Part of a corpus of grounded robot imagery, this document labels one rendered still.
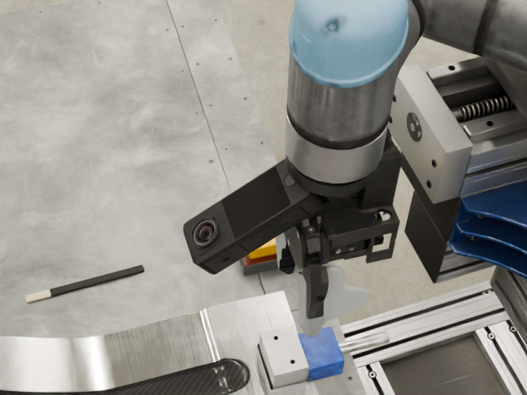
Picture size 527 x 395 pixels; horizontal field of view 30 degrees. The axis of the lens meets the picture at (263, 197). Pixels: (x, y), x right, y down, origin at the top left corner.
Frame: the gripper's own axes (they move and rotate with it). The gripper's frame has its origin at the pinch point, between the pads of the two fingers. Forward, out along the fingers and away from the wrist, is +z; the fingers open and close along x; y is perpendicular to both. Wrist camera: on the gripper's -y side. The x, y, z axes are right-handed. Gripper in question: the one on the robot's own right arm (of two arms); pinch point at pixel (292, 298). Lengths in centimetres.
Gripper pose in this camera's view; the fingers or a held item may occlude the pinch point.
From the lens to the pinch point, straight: 90.7
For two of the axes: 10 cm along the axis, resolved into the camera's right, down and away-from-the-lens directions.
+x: -2.7, -7.6, 5.9
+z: -0.3, 6.2, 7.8
